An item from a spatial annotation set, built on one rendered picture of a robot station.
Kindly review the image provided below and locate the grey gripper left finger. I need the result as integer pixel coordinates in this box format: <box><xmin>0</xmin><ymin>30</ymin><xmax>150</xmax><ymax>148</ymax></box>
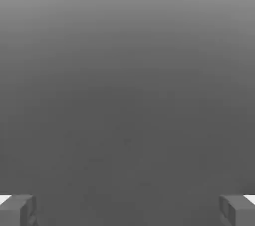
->
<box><xmin>0</xmin><ymin>194</ymin><xmax>38</xmax><ymax>226</ymax></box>

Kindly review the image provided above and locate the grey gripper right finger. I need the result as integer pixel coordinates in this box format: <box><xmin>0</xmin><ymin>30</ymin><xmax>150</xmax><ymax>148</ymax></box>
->
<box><xmin>218</xmin><ymin>194</ymin><xmax>255</xmax><ymax>226</ymax></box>

